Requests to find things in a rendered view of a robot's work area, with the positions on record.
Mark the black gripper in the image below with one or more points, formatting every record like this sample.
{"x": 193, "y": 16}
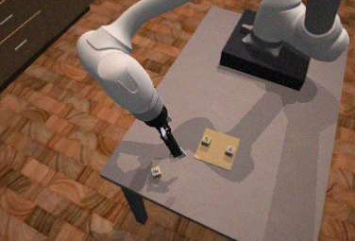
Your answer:
{"x": 160, "y": 123}

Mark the tan flat mat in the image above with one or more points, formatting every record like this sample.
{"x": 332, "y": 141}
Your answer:
{"x": 215, "y": 153}

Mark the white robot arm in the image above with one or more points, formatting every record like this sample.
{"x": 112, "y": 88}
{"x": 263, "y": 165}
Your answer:
{"x": 128, "y": 84}

